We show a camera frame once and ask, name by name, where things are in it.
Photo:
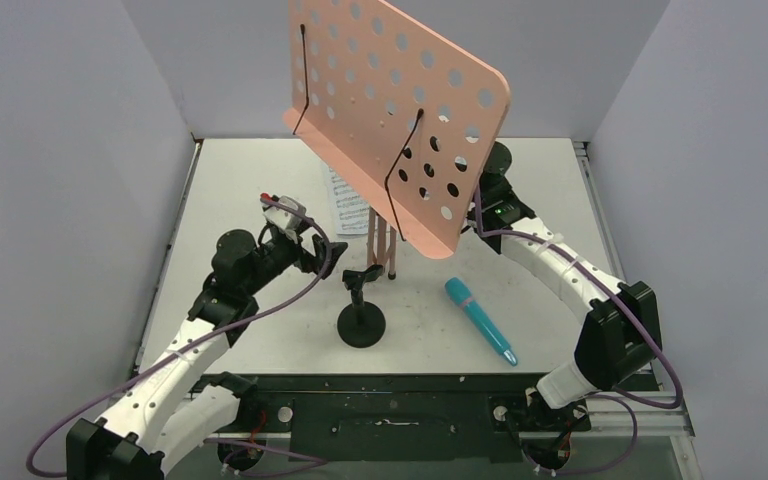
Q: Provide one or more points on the white sheet music paper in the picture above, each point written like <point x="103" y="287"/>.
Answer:
<point x="350" y="212"/>

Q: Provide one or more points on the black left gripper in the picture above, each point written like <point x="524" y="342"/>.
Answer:
<point x="306" y="261"/>

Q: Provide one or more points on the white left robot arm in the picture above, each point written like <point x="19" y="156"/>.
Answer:
<point x="214" y="323"/>

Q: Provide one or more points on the black microphone stand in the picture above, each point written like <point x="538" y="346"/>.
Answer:
<point x="361" y="324"/>

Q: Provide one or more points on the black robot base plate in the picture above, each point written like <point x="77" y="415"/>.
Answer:
<point x="328" y="435"/>

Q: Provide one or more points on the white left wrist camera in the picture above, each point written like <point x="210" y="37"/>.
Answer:
<point x="285" y="217"/>

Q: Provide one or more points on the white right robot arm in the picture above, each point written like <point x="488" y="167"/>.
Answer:
<point x="620" y="332"/>

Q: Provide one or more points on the turquoise toy microphone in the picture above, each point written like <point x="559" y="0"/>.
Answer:
<point x="462" y="297"/>

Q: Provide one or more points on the pink perforated music stand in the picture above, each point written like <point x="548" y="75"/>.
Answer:
<point x="403" y="115"/>

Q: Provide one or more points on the aluminium frame rail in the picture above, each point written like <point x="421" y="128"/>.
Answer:
<point x="636" y="414"/>

